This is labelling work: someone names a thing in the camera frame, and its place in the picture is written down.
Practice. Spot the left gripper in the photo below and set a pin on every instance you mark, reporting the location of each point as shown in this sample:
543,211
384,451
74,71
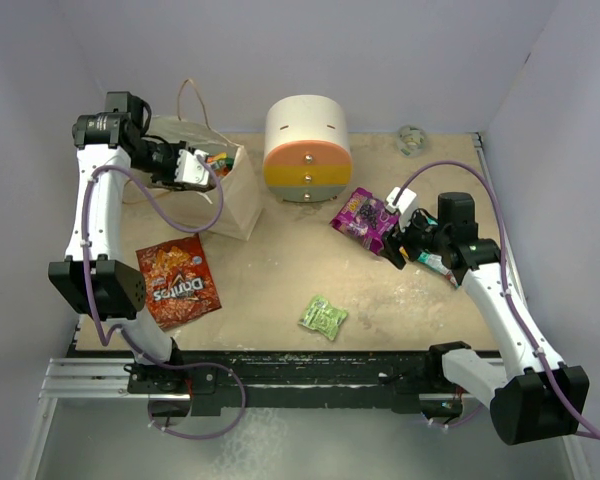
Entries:
175,149

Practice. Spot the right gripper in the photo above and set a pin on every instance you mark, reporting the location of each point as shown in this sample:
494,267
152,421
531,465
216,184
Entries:
395,239

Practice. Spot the orange snack packet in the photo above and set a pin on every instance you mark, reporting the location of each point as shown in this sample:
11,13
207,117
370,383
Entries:
221,163

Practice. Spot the white paper bag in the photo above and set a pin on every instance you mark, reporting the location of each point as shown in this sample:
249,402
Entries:
232,200

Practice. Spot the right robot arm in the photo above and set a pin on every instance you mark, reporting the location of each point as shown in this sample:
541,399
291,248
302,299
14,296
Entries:
534,395

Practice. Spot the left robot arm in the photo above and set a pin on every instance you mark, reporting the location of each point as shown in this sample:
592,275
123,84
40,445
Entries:
92,276

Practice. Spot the purple candy bag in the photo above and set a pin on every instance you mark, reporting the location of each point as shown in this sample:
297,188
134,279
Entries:
365,219

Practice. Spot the red Doritos chip bag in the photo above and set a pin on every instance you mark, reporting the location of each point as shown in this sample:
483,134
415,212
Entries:
179,284

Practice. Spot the teal snack packet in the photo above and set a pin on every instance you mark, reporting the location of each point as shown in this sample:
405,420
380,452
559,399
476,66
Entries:
434,262

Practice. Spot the light green snack packet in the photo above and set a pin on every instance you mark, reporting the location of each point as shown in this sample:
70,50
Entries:
322,317

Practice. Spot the clear tape roll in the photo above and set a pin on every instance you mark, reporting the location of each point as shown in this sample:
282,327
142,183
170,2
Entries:
411,141

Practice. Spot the round three-drawer cabinet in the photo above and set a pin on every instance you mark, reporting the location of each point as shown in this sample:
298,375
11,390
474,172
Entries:
307,157

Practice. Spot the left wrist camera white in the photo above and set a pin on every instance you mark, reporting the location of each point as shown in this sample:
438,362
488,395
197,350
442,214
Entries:
190,167

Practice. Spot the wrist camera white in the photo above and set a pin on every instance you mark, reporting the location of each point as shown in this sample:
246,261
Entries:
190,167
402,203

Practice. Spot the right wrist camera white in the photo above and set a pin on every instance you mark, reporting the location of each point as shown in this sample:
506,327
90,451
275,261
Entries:
402,203

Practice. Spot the black metal base frame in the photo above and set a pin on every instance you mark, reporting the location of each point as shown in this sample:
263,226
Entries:
397,381

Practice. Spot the aluminium rail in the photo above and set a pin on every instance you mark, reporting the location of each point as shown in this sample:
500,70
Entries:
92,378

